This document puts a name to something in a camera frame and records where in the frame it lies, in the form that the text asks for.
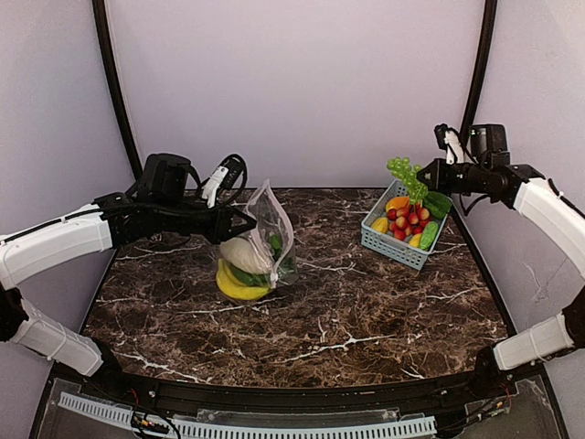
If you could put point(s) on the grey slotted cable duct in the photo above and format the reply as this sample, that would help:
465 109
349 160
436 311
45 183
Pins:
231 425

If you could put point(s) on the clear zip top bag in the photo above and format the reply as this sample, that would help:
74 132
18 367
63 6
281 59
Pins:
271 218

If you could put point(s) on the green toy grape bunch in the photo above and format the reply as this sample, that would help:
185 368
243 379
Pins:
402 169

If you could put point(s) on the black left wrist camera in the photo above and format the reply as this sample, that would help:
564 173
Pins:
224 178

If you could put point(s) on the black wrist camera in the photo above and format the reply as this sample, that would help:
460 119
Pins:
224 178
448 141

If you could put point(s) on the green toy cabbage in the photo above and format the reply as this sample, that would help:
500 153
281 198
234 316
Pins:
429 235

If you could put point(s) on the black right frame post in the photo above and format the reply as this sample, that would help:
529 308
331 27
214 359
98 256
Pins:
479 68

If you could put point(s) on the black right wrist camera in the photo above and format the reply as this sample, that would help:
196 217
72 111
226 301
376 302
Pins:
448 141

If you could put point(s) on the dark green toy cucumber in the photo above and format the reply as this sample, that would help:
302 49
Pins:
250 279

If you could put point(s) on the yellow toy banana bunch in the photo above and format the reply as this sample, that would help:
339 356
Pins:
232 288

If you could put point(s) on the green toy okra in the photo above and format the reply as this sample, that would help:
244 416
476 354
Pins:
276 243

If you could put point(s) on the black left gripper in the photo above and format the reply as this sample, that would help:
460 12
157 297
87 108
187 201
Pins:
219 224

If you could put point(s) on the black frame post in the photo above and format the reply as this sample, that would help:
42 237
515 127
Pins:
479 68
104 37

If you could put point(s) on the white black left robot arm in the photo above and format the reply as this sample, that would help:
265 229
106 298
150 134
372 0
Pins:
169 196

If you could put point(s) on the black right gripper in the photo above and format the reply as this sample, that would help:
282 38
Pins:
440 175

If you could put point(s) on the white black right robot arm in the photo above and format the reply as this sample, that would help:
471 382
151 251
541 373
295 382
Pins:
482 166

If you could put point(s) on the green toy bell pepper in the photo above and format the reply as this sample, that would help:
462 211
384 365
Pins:
438 204

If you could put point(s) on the yellow toy lemon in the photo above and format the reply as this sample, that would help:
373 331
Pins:
380 225

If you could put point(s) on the white toy radish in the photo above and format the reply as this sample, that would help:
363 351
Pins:
246 256

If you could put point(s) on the black left frame post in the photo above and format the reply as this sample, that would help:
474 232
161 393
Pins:
104 37

